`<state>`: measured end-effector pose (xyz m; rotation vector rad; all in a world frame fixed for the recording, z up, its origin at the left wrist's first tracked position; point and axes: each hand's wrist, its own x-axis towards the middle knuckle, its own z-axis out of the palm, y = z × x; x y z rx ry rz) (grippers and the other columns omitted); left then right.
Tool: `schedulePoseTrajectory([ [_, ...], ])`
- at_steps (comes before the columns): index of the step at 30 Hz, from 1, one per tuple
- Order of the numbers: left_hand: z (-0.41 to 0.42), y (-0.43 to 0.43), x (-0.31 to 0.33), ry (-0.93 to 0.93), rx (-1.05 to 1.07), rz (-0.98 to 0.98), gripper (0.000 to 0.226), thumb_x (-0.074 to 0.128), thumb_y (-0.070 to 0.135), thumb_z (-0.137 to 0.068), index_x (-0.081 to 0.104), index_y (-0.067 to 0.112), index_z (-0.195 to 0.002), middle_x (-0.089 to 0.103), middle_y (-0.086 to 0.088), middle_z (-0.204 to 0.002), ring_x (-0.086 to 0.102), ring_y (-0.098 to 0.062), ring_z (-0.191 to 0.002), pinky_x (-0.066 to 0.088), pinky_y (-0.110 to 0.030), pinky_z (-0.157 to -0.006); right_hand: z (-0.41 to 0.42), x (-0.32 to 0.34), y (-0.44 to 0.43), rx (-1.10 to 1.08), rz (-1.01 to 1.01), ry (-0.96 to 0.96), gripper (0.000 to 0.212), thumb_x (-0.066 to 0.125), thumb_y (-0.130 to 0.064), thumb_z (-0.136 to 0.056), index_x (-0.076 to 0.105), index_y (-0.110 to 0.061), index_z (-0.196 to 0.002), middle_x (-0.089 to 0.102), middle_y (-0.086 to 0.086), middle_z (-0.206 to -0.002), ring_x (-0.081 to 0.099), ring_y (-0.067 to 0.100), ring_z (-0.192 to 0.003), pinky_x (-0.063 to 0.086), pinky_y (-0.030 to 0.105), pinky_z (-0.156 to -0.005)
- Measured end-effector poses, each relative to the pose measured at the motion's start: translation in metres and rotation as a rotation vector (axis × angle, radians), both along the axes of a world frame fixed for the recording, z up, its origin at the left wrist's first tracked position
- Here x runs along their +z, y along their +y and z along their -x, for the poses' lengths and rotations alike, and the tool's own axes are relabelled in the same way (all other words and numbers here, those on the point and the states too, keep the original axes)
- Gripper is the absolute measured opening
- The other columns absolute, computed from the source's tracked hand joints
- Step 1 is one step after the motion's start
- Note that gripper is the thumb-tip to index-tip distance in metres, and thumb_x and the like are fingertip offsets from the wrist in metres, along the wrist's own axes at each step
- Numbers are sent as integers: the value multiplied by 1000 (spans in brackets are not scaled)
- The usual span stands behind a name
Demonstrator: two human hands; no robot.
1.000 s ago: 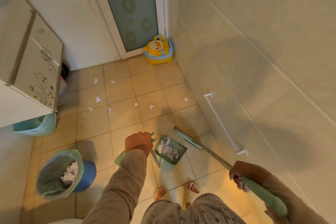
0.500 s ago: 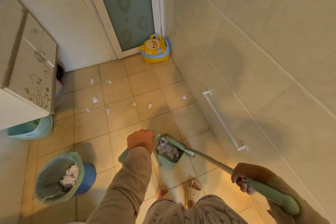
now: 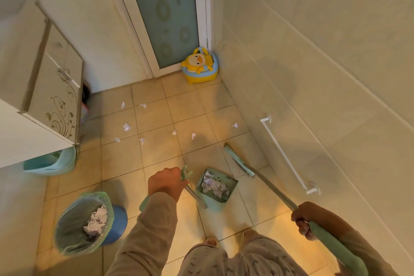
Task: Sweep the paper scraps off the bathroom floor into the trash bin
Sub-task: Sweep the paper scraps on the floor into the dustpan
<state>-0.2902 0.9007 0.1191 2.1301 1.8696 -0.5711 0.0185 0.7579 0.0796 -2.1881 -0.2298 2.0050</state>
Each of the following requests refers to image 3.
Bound person's right hand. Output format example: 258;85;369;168
291;201;337;242

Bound person's left hand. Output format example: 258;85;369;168
147;166;190;203

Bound green broom with steel handle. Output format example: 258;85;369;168
223;143;370;276

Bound green dustpan with steel handle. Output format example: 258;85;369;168
139;166;239;213

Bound white paper scraps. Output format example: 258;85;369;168
114;101;239;145

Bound blue lined trash bin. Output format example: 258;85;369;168
53;191;129;256

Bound person's left forearm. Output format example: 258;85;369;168
105;192;179;276

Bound beige tiled floor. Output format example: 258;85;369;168
34;72;340;276

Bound white towel bar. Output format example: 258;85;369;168
260;116;321;195

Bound grey patterned trousers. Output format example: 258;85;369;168
177;229;311;276

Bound light blue bucket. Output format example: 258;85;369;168
23;146;77;176

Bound yellow duck potty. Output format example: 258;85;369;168
181;47;219;85

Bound white vanity cabinet with sink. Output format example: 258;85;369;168
0;0;85;169

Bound frosted glass door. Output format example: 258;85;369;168
107;0;213;78

